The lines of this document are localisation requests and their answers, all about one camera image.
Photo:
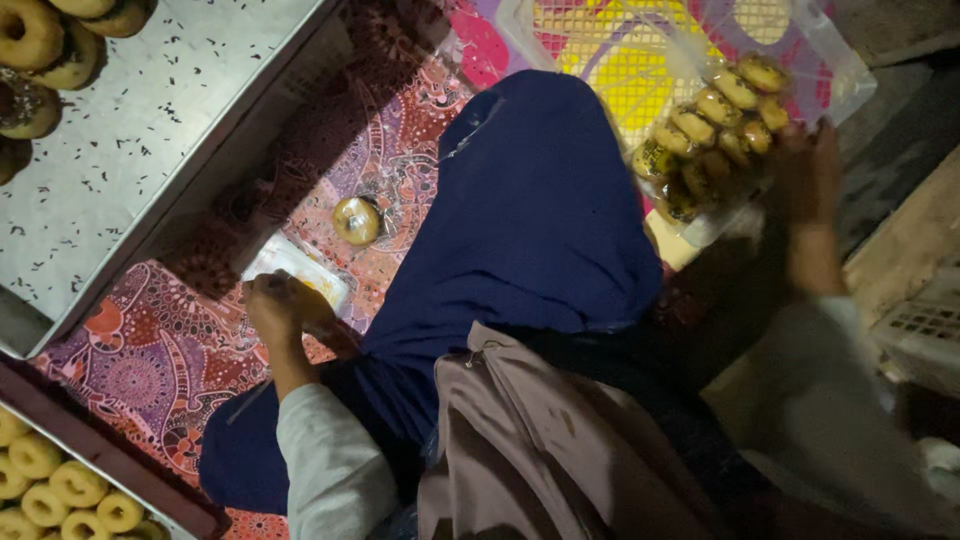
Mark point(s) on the person's left hand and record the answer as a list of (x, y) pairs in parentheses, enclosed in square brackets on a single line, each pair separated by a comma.
[(285, 311)]

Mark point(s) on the person's right hand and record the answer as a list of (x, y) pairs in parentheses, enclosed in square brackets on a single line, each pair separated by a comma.
[(806, 184)]

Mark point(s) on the person's left fingers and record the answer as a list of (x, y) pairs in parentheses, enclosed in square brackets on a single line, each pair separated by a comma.
[(259, 291)]

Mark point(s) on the person's right fingers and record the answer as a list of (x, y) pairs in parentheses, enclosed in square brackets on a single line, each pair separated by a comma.
[(814, 142)]

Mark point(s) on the clear plastic snack packet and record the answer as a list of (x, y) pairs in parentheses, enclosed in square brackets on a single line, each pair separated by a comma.
[(304, 270)]

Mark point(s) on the clear bag of packed donuts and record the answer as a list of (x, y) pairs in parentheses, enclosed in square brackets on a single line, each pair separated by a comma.
[(720, 127)]

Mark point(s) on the row of packed yellow donuts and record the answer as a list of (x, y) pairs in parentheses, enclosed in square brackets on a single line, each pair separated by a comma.
[(701, 131)]

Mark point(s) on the red purple patterned mat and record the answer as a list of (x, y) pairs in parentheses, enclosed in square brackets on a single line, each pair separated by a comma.
[(165, 360)]

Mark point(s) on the plastic wrapped single donut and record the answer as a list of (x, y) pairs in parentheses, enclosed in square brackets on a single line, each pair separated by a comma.
[(356, 221)]

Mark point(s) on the large sprinkle strewn metal tray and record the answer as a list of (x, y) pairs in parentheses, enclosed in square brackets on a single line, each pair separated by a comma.
[(150, 142)]

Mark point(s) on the white plastic crate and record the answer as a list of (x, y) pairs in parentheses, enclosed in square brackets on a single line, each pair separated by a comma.
[(926, 330)]

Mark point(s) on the metal tray with brown rim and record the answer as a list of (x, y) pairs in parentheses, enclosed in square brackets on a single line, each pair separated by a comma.
[(112, 457)]

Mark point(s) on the yellow mesh plastic basket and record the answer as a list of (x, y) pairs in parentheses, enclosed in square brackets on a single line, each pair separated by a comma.
[(600, 60)]

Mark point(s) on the person's blue skirt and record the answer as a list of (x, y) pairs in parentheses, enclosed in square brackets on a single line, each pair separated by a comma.
[(517, 225)]

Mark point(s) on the group of chocolate topped donuts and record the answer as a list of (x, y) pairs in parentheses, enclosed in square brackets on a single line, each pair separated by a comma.
[(45, 60)]

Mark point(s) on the person's brown headscarf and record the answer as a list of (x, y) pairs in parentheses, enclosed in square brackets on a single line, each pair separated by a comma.
[(540, 450)]

